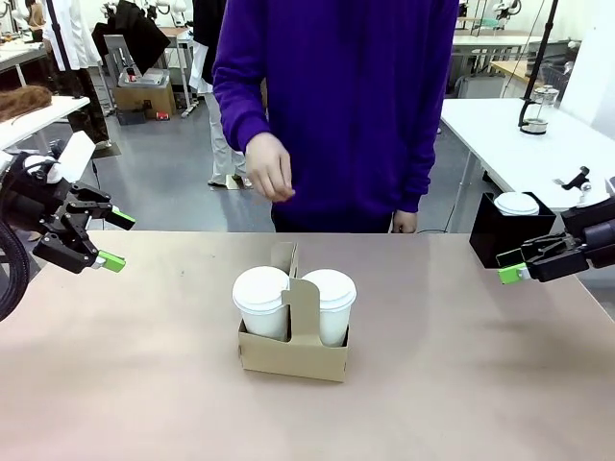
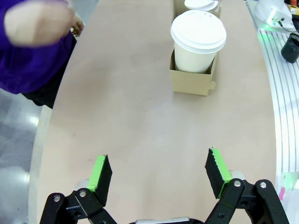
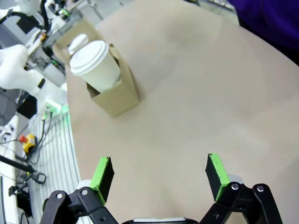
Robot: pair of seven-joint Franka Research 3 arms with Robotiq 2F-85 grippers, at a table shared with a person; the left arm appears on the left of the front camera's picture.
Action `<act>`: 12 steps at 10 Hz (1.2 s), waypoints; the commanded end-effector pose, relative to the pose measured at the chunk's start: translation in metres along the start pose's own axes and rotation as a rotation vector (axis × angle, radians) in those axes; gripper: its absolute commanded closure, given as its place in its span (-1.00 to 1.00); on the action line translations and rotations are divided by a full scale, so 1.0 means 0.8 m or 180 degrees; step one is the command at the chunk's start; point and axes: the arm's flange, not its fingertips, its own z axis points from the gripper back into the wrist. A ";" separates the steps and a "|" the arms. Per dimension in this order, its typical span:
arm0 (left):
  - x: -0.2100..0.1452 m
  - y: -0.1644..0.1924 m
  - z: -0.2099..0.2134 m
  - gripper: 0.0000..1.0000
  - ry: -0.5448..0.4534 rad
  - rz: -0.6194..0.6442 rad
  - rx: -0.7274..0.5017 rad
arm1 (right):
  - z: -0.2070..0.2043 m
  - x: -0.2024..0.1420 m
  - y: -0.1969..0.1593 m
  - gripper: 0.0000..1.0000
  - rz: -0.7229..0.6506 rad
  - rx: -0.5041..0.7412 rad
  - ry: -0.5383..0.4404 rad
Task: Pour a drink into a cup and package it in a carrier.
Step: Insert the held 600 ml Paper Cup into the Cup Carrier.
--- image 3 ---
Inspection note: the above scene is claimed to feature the white plastic cup lid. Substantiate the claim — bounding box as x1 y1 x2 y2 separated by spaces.
69 40 110 77

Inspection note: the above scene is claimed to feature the white lidded paper cup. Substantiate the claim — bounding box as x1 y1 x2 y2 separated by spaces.
67 34 90 56

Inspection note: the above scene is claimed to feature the black clamp stand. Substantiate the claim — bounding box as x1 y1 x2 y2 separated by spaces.
0 154 47 185

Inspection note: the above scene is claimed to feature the brown cardboard cup carrier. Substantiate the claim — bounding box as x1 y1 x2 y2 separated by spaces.
52 18 141 118

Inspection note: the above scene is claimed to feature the person's purple sweater torso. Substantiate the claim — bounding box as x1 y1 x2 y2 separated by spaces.
227 0 299 57

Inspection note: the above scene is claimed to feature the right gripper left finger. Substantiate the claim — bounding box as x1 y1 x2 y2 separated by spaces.
43 156 122 224

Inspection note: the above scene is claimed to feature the black equipment box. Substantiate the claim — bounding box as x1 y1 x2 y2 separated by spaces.
15 94 38 120

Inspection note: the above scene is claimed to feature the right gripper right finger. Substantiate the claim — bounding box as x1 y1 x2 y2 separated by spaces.
202 153 285 224

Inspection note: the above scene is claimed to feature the green lit arm base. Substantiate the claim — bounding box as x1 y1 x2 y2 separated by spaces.
43 99 69 118

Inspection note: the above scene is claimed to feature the yellow emergency stop box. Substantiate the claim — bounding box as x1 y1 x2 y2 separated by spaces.
19 133 37 156

